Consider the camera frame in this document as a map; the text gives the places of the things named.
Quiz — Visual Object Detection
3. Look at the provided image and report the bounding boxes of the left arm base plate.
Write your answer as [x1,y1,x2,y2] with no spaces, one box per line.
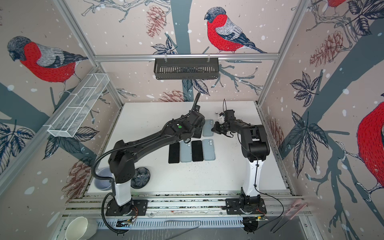
[106,199,148,217]

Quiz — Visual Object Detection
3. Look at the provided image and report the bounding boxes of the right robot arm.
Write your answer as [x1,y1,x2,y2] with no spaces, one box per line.
[212,110,270,213]

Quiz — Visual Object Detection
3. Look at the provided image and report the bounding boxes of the light blue phone case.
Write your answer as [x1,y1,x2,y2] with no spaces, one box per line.
[180,141,192,163]
[202,119,215,137]
[202,139,216,161]

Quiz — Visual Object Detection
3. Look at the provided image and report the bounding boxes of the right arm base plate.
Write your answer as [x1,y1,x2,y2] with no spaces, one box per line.
[222,198,267,215]

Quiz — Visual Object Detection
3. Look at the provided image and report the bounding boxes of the black wall basket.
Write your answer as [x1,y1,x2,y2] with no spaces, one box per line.
[154,58,220,80]

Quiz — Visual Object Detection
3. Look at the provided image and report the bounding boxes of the dark flower-shaped dish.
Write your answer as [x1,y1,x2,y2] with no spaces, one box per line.
[131,167,151,189]

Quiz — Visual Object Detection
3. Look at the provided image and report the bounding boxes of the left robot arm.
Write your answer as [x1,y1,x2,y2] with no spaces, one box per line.
[108,111,205,215]

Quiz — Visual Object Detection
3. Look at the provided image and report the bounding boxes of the lavender cup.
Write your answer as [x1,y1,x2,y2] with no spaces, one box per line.
[95,167,113,191]

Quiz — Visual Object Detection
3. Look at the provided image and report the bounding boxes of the pink strip tool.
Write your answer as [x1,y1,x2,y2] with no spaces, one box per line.
[286,203,307,220]

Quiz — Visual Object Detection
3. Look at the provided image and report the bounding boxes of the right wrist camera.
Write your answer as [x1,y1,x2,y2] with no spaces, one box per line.
[218,115,225,124]

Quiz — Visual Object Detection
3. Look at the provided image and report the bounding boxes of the black phone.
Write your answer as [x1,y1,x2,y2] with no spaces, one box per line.
[192,128,203,139]
[192,141,204,162]
[168,142,180,164]

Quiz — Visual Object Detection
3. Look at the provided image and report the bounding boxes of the white mesh wall basket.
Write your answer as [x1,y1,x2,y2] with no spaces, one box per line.
[48,73,110,138]

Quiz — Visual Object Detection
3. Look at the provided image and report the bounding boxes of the white bowl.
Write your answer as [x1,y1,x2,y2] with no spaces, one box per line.
[65,217,98,240]

